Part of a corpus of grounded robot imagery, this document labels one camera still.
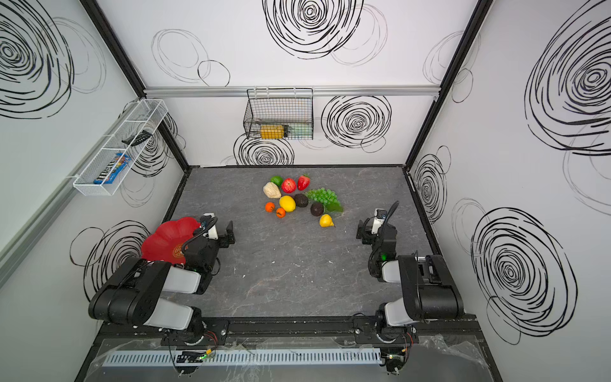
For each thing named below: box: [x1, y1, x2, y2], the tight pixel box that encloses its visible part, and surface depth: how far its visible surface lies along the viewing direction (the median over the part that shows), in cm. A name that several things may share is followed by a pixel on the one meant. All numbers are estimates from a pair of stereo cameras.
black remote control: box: [121, 129, 153, 147], surface depth 82 cm
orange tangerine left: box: [264, 201, 277, 213], surface depth 104 cm
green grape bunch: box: [306, 187, 344, 214], surface depth 104 cm
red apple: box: [280, 177, 297, 194], surface depth 107 cm
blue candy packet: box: [93, 152, 132, 184], surface depth 72 cm
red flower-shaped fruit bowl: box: [141, 217, 201, 266], surface depth 95 cm
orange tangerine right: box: [276, 206, 287, 219], surface depth 102 cm
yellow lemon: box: [279, 194, 297, 213], surface depth 104 cm
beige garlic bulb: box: [262, 181, 282, 199], surface depth 107 cm
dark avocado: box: [294, 193, 309, 208], surface depth 104 cm
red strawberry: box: [297, 172, 312, 191], surface depth 113 cm
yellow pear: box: [319, 213, 335, 228], surface depth 98 cm
